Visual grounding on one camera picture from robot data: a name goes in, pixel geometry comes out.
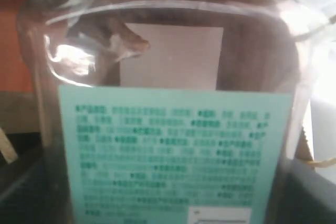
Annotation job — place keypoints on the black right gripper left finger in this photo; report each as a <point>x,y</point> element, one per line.
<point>26,195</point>

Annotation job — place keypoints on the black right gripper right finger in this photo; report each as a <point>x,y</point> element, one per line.
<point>307,197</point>

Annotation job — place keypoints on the brown paper pouch orange label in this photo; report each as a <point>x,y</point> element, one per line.
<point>18,105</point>

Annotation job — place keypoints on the clear jar with yellow lid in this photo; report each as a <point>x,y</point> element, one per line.
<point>170,111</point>

